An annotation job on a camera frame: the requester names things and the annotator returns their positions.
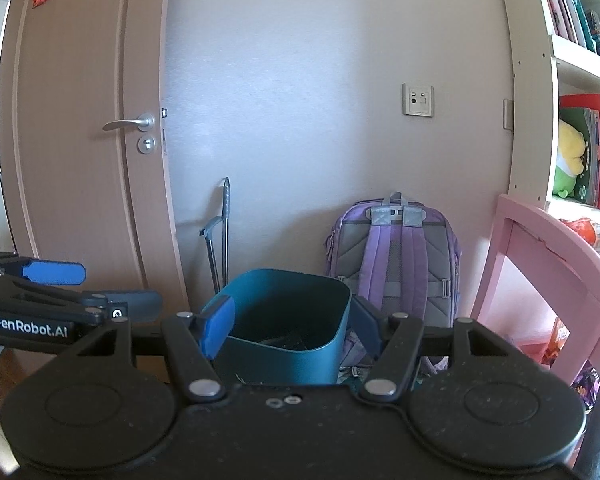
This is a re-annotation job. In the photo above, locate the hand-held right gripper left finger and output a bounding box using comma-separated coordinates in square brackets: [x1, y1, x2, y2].
[72, 295, 234, 403]

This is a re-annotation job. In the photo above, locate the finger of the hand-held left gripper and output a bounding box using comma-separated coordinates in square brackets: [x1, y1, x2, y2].
[0, 275, 163, 325]
[0, 251, 87, 286]

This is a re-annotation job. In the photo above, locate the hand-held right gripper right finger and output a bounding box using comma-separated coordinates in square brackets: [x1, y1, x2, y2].
[352, 295, 518, 403]

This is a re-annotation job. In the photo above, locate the teal trash bin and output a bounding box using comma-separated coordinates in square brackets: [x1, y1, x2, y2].
[200, 268, 353, 386]

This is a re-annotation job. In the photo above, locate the purple backpack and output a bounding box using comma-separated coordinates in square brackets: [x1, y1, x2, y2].
[324, 191, 463, 376]

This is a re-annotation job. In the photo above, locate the light wooden door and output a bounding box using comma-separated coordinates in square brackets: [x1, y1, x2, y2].
[0, 0, 188, 311]

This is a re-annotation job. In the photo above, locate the orange snack packet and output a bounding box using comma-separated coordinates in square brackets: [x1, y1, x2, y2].
[542, 317, 571, 367]

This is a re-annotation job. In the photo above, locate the pink chair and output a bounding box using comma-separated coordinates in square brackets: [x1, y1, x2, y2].
[447, 194, 600, 386]

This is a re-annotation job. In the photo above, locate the purple printed bag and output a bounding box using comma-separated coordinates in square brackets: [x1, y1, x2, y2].
[572, 365, 600, 411]

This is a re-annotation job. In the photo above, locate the orange white toy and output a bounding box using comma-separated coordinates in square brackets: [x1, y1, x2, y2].
[560, 217, 600, 250]

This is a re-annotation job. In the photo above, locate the yellow green plush toy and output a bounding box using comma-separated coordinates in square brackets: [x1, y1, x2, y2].
[552, 119, 588, 199]

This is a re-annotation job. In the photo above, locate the white bookshelf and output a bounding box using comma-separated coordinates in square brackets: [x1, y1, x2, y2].
[495, 0, 600, 213]

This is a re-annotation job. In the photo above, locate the row of pink teal books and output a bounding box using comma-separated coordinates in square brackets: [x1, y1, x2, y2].
[540, 0, 600, 66]

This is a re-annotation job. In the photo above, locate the silver door handle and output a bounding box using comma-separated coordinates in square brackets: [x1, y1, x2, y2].
[102, 114, 156, 132]

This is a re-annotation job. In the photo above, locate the white wall socket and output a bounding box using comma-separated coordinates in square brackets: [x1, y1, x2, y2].
[401, 83, 435, 117]

